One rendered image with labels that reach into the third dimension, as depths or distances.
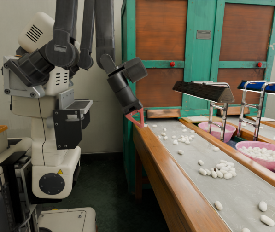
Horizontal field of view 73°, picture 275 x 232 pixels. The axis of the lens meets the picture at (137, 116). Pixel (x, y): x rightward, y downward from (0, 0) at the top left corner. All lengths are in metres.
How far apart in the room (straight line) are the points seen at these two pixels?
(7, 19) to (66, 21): 2.06
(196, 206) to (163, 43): 1.28
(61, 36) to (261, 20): 1.81
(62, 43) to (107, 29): 0.13
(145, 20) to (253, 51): 1.01
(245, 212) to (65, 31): 0.78
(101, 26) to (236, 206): 0.72
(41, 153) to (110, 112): 1.65
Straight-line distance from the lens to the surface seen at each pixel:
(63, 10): 0.63
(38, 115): 0.83
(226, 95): 0.94
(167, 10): 1.70
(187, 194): 0.72
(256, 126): 1.40
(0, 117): 2.78
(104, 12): 0.61
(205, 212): 0.67
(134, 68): 0.60
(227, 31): 1.90
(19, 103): 0.85
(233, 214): 0.73
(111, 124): 2.44
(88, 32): 1.04
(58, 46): 0.59
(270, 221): 0.73
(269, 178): 0.95
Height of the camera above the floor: 1.19
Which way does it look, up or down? 14 degrees down
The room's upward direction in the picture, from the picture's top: straight up
